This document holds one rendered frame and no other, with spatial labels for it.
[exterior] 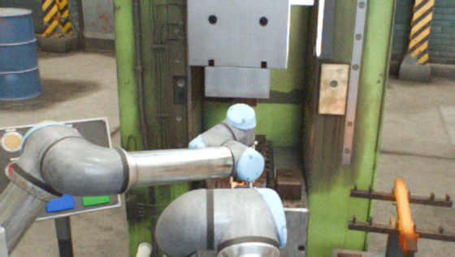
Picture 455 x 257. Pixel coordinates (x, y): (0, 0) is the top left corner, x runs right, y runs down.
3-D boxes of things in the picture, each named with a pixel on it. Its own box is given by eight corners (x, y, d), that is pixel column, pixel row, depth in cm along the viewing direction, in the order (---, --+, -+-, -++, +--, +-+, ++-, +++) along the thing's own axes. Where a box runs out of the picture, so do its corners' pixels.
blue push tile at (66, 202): (75, 208, 156) (70, 182, 157) (47, 212, 153) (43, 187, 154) (74, 208, 157) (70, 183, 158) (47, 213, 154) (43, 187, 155)
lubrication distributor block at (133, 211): (143, 228, 194) (141, 194, 189) (126, 228, 194) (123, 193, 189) (145, 223, 197) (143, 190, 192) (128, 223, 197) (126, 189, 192)
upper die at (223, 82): (269, 98, 165) (270, 68, 162) (205, 96, 165) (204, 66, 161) (268, 67, 204) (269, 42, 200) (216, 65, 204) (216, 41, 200)
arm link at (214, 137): (205, 152, 129) (240, 130, 133) (182, 138, 137) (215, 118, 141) (214, 177, 133) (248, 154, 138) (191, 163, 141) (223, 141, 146)
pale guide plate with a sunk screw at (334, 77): (344, 115, 180) (348, 65, 174) (318, 114, 180) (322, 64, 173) (343, 112, 182) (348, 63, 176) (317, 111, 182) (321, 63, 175)
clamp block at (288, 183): (301, 201, 179) (302, 183, 176) (275, 200, 178) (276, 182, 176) (299, 185, 190) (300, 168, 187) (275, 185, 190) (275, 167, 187)
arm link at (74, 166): (63, 157, 95) (271, 144, 126) (43, 138, 103) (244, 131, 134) (60, 216, 98) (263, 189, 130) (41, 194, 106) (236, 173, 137)
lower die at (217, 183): (265, 199, 178) (266, 176, 175) (205, 198, 178) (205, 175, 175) (265, 152, 217) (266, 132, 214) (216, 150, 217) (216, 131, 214)
